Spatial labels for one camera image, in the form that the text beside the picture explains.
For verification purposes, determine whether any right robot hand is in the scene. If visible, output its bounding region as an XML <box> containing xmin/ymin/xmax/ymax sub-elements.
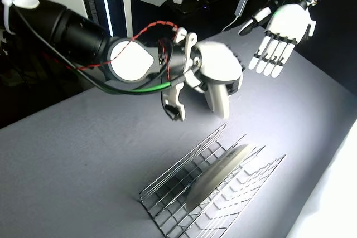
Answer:
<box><xmin>192</xmin><ymin>40</ymin><xmax>246</xmax><ymax>120</ymax></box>

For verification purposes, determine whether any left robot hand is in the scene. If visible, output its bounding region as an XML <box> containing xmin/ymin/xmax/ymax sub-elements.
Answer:
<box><xmin>238</xmin><ymin>3</ymin><xmax>317</xmax><ymax>78</ymax></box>

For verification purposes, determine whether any white plate with black rim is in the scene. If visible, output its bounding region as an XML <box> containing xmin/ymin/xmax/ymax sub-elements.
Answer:
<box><xmin>185</xmin><ymin>143</ymin><xmax>259</xmax><ymax>212</ymax></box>

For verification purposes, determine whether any grey adapter with blue plug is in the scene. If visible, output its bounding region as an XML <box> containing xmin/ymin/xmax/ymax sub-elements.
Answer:
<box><xmin>234</xmin><ymin>0</ymin><xmax>253</xmax><ymax>17</ymax></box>

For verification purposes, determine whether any thin white cable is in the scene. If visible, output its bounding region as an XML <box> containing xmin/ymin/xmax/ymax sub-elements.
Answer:
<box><xmin>221</xmin><ymin>14</ymin><xmax>240</xmax><ymax>32</ymax></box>

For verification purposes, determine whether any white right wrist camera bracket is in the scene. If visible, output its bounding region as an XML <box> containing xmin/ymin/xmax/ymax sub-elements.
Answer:
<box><xmin>159</xmin><ymin>27</ymin><xmax>209</xmax><ymax>122</ymax></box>

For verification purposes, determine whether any red and black twisted wire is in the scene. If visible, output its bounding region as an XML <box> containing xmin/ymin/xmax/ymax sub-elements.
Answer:
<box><xmin>41</xmin><ymin>20</ymin><xmax>179</xmax><ymax>82</ymax></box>

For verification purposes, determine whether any thick green and black cable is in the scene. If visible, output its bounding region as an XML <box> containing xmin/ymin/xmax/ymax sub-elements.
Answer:
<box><xmin>11</xmin><ymin>6</ymin><xmax>187</xmax><ymax>96</ymax></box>

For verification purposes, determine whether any chrome wire dish rack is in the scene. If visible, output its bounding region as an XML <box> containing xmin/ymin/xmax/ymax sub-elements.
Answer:
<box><xmin>138</xmin><ymin>122</ymin><xmax>287</xmax><ymax>238</ymax></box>

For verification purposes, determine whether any white cable tie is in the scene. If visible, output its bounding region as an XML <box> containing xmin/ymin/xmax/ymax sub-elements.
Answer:
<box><xmin>1</xmin><ymin>0</ymin><xmax>27</xmax><ymax>36</ymax></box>

